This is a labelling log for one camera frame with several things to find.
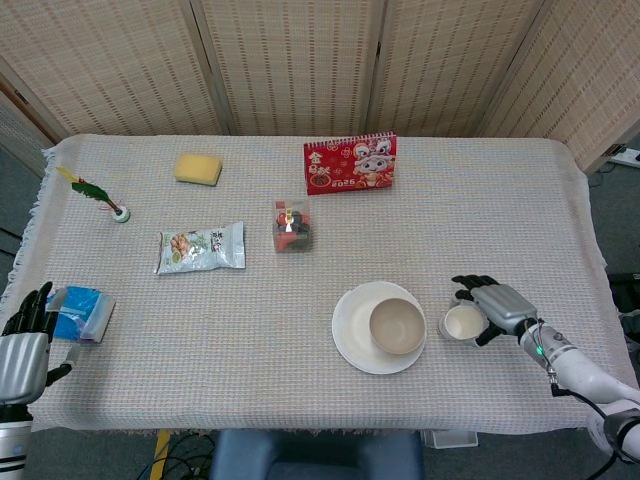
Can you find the red desk calendar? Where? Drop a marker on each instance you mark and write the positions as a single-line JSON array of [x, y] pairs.
[[332, 170]]

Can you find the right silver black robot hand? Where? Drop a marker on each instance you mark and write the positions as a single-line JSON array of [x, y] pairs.
[[505, 307]]

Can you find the white mug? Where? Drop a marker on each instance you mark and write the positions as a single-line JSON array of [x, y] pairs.
[[460, 324]]

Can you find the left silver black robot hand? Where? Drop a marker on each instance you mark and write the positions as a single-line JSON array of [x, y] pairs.
[[20, 360]]

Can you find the silver green snack bag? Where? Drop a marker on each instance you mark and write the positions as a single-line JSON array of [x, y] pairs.
[[200, 247]]

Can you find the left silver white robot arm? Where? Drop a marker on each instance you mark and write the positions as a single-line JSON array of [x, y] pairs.
[[12, 445]]

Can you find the beige woven tablecloth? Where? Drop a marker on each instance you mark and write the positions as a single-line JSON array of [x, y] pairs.
[[300, 390]]

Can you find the blue plastic tissue pack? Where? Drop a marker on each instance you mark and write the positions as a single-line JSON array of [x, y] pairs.
[[85, 312]]

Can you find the white paper plate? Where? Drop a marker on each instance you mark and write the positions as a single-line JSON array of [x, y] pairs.
[[352, 325]]

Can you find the yellow sponge green base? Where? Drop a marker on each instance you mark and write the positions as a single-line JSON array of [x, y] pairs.
[[197, 169]]

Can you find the green red feather shuttlecock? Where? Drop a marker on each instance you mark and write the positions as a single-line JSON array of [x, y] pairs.
[[92, 192]]

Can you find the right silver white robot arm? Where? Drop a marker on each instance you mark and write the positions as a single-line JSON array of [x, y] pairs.
[[585, 372]]

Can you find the beige bowl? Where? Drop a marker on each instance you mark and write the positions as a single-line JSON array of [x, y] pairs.
[[397, 325]]

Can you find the clear box red black pieces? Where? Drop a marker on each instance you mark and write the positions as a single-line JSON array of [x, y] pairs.
[[292, 230]]

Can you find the white power strip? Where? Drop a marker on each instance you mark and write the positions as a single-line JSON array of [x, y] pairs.
[[627, 156]]

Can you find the blue chair seat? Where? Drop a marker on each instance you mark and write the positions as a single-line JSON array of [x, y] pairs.
[[315, 455]]

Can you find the bamboo folding screen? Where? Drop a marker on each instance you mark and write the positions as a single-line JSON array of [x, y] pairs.
[[300, 60]]

